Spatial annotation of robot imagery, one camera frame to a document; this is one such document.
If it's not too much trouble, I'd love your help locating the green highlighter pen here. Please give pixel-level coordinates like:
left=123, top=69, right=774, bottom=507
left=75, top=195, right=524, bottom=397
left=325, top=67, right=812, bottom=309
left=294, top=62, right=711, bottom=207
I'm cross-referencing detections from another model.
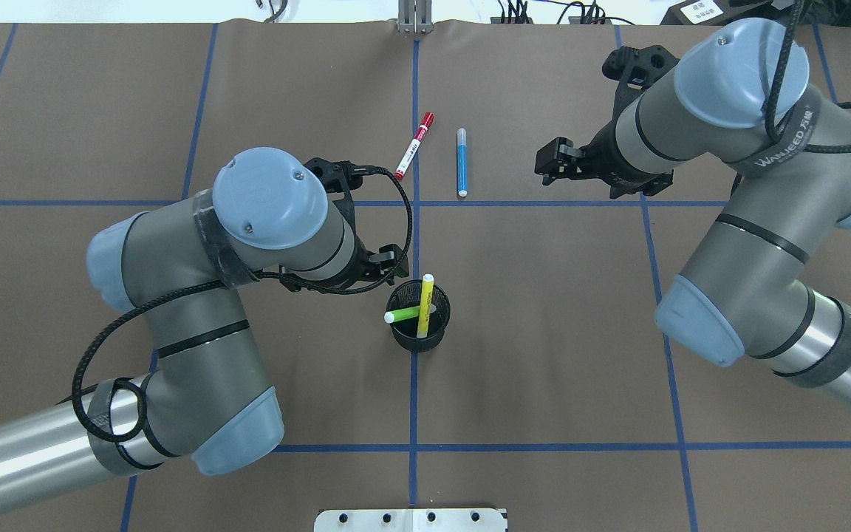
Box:
left=383, top=306, right=421, bottom=324

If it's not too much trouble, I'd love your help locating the aluminium frame post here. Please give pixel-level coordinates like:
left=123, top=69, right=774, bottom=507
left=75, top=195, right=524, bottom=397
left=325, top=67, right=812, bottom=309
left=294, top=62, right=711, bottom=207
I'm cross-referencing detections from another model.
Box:
left=396, top=0, right=434, bottom=35

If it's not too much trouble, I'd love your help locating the blue marker pen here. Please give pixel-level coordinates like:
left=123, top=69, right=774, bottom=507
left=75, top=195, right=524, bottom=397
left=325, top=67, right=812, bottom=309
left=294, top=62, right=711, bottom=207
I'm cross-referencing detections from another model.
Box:
left=456, top=128, right=468, bottom=198

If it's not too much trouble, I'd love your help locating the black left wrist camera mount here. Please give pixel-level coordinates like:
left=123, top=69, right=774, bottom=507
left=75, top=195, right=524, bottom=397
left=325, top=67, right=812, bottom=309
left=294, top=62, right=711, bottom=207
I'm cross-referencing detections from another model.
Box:
left=304, top=157, right=363, bottom=227

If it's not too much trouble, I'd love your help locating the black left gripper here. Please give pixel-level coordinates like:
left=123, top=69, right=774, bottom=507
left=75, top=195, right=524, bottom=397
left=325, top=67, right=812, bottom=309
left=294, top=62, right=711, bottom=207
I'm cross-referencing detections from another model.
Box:
left=279, top=236, right=409, bottom=294

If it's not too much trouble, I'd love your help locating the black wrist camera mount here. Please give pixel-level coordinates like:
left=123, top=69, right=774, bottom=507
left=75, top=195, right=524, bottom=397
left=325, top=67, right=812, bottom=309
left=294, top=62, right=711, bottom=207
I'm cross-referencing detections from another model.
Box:
left=304, top=157, right=363, bottom=227
left=601, top=45, right=681, bottom=118

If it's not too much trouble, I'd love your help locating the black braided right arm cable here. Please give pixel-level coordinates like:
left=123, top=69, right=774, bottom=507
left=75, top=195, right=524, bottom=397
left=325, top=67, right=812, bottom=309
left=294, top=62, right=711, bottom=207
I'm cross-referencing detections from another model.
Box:
left=762, top=0, right=851, bottom=154

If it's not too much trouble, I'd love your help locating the red white marker pen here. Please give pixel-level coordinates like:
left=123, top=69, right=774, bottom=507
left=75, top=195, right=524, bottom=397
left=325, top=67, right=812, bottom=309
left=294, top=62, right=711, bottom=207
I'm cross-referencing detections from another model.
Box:
left=393, top=112, right=435, bottom=180

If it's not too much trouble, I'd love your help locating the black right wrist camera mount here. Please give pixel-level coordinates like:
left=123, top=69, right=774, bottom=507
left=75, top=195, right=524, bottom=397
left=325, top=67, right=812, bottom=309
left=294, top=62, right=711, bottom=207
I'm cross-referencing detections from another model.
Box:
left=601, top=45, right=681, bottom=118

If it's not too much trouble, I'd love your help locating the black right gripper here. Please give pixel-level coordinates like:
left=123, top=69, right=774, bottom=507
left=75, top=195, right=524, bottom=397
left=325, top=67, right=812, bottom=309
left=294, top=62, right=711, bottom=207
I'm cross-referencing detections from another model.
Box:
left=535, top=126, right=674, bottom=199

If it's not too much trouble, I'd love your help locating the black mesh pen cup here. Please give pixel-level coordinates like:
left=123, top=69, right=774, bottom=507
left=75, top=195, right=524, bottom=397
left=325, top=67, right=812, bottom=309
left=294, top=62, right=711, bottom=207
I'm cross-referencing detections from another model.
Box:
left=384, top=279, right=451, bottom=354

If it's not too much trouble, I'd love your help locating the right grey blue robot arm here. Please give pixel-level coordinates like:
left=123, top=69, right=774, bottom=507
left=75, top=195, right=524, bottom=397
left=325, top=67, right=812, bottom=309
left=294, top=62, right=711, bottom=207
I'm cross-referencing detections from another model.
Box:
left=534, top=19, right=851, bottom=410

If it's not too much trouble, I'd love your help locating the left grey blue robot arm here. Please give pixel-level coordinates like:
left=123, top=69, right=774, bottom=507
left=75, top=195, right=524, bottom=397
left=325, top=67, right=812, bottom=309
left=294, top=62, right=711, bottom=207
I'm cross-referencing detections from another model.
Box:
left=0, top=147, right=412, bottom=515

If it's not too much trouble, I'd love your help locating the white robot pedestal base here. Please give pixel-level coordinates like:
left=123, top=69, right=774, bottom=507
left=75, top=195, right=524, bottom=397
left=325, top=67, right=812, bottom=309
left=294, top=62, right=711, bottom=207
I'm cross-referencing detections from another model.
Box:
left=313, top=508, right=510, bottom=531

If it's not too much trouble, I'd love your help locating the yellow highlighter pen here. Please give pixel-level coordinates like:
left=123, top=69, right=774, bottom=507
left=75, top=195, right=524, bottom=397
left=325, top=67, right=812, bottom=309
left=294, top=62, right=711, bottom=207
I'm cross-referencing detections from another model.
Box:
left=416, top=273, right=434, bottom=339

